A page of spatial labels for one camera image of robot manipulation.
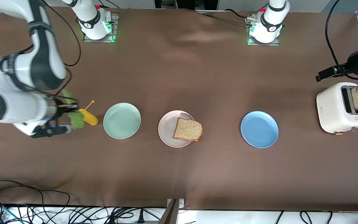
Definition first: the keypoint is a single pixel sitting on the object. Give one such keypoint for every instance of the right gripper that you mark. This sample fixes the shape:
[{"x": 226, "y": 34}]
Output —
[{"x": 61, "y": 108}]

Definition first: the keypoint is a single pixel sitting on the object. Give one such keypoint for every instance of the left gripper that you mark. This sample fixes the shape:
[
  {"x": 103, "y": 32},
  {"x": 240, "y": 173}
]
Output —
[{"x": 354, "y": 61}]

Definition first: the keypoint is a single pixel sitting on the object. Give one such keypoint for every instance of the green lettuce leaf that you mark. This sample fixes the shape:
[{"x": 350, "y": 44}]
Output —
[{"x": 76, "y": 119}]

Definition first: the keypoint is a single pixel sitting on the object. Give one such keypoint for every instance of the yellow mustard squeeze bottle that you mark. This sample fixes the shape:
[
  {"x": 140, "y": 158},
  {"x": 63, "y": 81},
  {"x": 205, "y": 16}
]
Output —
[{"x": 91, "y": 118}]

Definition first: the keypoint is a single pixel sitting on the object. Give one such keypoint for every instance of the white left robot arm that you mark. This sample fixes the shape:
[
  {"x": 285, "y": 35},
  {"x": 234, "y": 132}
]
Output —
[{"x": 270, "y": 21}]

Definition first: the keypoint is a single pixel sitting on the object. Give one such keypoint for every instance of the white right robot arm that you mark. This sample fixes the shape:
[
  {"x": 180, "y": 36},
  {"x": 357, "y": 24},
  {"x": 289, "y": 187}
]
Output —
[{"x": 20, "y": 109}]

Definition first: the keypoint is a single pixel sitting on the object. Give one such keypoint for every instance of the mint green plate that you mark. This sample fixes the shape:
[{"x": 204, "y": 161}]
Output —
[{"x": 122, "y": 121}]

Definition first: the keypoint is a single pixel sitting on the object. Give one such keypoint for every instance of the blue plate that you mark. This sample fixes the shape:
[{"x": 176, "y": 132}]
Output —
[{"x": 259, "y": 129}]

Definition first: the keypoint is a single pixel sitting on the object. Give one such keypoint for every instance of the beige plate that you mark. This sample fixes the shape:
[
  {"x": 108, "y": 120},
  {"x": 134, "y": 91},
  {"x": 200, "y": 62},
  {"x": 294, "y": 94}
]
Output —
[{"x": 166, "y": 127}]

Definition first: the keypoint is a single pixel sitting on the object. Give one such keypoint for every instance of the white toaster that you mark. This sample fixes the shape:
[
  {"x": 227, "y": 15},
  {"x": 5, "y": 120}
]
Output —
[{"x": 331, "y": 109}]

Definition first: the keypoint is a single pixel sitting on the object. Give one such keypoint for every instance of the black power plug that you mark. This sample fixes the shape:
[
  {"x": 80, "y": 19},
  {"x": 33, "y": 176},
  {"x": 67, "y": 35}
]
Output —
[{"x": 140, "y": 217}]

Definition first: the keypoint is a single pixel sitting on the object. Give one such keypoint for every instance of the brown table cloth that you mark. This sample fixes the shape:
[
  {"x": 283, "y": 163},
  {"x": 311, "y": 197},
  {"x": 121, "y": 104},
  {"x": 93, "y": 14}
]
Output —
[{"x": 228, "y": 174}]

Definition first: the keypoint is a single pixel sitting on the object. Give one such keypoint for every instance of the black equipment box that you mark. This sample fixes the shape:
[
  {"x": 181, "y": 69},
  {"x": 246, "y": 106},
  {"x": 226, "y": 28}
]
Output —
[{"x": 185, "y": 3}]

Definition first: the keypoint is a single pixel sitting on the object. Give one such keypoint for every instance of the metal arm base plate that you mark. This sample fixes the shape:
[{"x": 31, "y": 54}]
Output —
[
  {"x": 262, "y": 44},
  {"x": 115, "y": 31}
]

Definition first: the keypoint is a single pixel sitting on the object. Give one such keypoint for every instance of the grey metal camera post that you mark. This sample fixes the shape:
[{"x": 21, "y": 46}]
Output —
[{"x": 171, "y": 214}]

